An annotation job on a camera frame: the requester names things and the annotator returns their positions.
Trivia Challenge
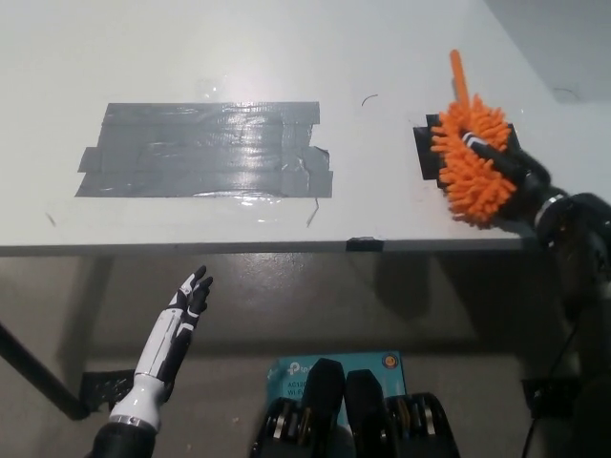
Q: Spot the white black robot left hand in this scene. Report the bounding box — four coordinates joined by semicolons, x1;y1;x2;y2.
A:
108;264;215;427

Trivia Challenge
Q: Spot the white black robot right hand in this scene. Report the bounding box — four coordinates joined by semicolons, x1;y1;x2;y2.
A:
460;131;562;236

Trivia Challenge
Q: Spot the orange microfibre duster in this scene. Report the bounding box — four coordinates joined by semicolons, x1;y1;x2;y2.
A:
430;48;522;229

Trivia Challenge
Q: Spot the teal router cardboard box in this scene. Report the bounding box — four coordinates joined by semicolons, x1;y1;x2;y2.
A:
264;351;408;428

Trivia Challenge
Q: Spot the black metal table leg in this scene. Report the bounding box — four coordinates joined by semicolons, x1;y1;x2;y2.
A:
0;320;89;422

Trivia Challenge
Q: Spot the grey duct tape patch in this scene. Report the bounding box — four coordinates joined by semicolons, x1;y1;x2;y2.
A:
74;100;334;198

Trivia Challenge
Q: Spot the black cable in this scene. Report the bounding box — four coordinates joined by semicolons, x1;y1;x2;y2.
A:
520;323;579;458

